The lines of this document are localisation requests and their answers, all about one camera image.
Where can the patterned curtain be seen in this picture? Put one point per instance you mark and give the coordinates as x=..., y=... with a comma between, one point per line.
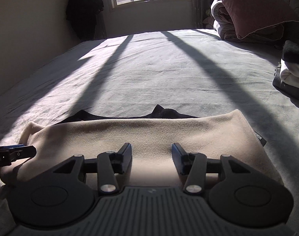
x=198, y=5

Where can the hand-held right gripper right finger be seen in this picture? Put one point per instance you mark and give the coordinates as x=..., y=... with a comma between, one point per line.
x=179, y=157

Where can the grey quilted headboard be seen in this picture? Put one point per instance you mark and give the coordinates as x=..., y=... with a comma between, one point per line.
x=296, y=0

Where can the bed with grey sheet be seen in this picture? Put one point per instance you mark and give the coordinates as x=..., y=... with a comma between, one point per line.
x=152, y=73

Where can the pink pillow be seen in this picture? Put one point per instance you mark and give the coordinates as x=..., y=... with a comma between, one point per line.
x=252, y=7

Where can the white folded garment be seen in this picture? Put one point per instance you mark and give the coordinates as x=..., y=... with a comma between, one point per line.
x=294, y=76

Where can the folded quilt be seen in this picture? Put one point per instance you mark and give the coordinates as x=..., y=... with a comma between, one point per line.
x=223, y=27

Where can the small pink cushion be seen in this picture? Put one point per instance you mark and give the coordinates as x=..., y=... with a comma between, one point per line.
x=208, y=22

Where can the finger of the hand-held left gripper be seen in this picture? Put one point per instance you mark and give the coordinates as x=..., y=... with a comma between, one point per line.
x=21, y=152

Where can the beige sweatshirt with black sleeves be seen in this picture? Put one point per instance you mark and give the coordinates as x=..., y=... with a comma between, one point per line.
x=152, y=132

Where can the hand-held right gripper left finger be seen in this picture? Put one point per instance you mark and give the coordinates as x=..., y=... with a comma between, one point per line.
x=124, y=157

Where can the dark hanging coat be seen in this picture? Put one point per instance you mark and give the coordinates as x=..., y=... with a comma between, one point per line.
x=84, y=9

